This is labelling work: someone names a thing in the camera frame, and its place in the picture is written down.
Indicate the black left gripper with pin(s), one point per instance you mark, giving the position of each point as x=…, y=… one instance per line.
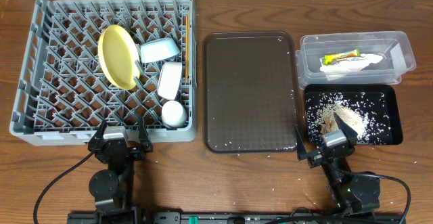
x=119, y=148

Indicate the grey dish rack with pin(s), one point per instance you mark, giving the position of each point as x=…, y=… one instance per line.
x=63, y=95

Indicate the white bowl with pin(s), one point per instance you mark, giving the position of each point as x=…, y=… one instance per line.
x=170, y=79

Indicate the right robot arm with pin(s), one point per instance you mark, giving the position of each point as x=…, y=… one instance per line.
x=354, y=194

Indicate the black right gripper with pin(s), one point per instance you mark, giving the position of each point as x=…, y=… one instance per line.
x=351, y=134

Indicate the dark brown tray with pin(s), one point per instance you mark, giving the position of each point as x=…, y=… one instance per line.
x=251, y=93

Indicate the rice and peanut waste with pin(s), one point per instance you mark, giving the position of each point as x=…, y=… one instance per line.
x=366, y=113

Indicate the clear plastic bin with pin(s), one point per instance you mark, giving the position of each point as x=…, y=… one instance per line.
x=393, y=46

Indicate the green snack wrapper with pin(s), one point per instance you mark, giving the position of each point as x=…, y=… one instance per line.
x=331, y=58

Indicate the black waste bin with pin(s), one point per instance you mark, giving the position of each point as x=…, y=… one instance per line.
x=391, y=104

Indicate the wooden chopstick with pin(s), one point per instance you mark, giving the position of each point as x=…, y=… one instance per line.
x=187, y=50
x=187, y=25

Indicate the yellow plate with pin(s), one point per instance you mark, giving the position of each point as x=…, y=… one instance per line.
x=117, y=55

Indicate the light blue bowl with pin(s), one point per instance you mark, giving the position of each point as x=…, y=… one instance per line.
x=159, y=49

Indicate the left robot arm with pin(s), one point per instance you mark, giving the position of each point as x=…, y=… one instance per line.
x=112, y=188

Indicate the white green cup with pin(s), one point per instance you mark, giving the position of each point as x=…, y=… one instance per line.
x=174, y=114

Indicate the white tissue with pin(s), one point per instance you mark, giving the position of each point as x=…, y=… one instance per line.
x=346, y=66

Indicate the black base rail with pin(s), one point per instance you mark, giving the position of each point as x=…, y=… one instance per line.
x=209, y=218

